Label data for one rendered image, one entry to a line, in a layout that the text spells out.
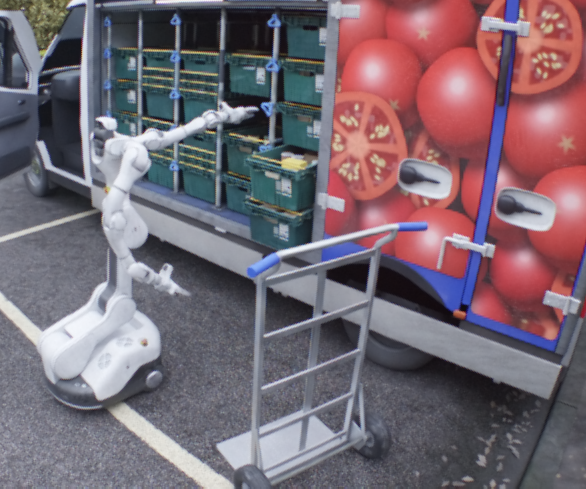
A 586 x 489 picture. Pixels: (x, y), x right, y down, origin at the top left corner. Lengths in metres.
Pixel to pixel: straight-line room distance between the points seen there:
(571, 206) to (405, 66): 1.02
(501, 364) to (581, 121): 1.28
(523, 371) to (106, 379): 2.12
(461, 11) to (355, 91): 0.70
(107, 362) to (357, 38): 2.08
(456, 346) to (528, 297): 0.51
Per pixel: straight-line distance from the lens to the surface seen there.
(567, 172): 2.39
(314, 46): 3.06
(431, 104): 2.52
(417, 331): 2.90
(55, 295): 4.02
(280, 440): 2.69
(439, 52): 2.50
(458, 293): 2.70
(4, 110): 5.29
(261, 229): 3.13
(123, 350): 2.71
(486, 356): 2.81
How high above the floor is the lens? 1.92
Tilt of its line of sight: 21 degrees down
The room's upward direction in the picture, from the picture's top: 3 degrees clockwise
